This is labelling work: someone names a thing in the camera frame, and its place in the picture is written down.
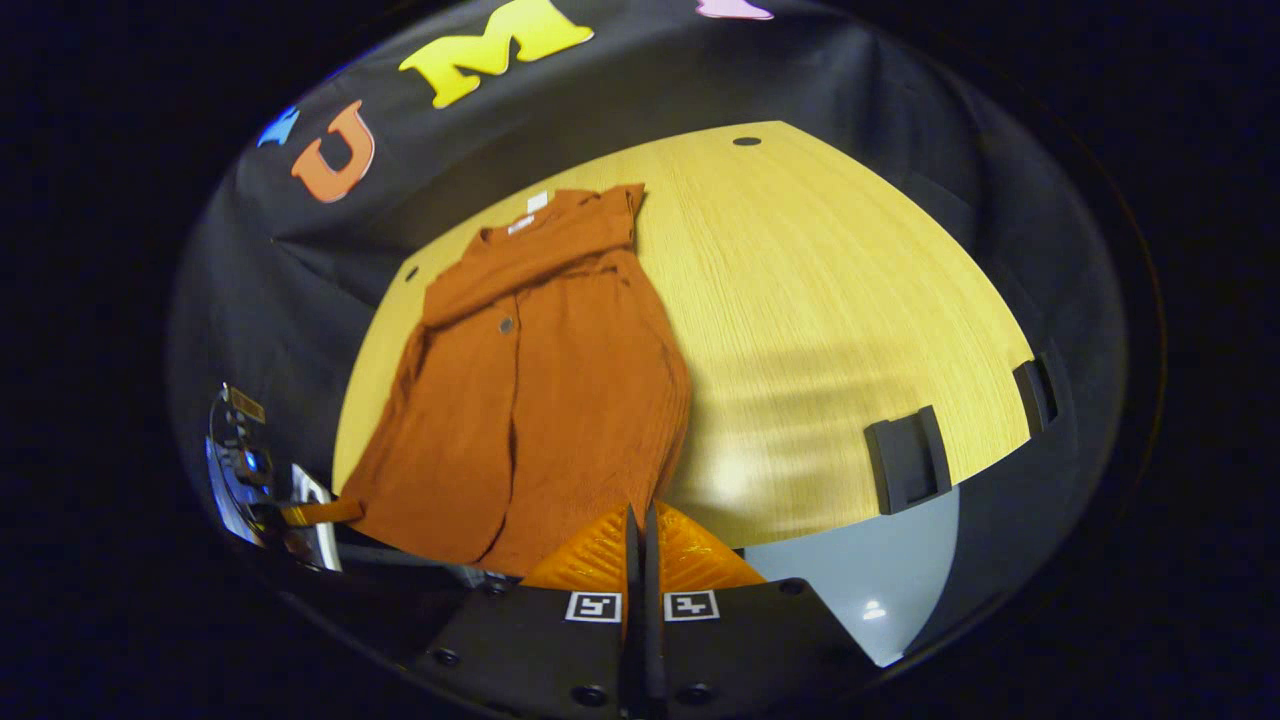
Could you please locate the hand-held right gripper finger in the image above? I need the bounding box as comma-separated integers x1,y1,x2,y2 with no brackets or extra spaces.
415,503,641,720
643,500,881,720

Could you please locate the orange button shirt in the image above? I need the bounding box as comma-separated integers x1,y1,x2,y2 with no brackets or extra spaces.
335,183,693,578

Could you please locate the black table edge clamp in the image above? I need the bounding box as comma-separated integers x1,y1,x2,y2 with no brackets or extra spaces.
864,405,953,517
1012,352,1059,437

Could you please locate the black backdrop cloth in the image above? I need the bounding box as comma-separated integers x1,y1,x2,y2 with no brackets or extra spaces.
170,0,1131,661

